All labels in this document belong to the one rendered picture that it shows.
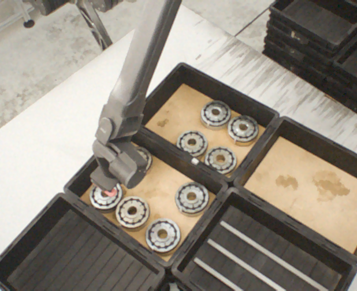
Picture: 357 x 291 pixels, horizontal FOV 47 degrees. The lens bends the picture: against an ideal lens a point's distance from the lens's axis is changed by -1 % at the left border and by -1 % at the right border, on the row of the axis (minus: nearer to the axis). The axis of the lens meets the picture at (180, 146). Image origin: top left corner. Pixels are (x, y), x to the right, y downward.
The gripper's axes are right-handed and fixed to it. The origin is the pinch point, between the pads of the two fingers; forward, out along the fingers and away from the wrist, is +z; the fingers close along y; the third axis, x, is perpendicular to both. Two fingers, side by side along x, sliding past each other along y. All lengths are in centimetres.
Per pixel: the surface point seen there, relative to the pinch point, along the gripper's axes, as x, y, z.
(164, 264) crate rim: -19.1, -7.1, 13.4
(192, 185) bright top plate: -9.2, 18.0, 20.4
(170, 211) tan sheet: -8.1, 7.8, 23.4
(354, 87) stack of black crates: -28, 122, 65
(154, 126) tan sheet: 15.7, 29.1, 23.6
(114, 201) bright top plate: 7.0, -0.5, 20.7
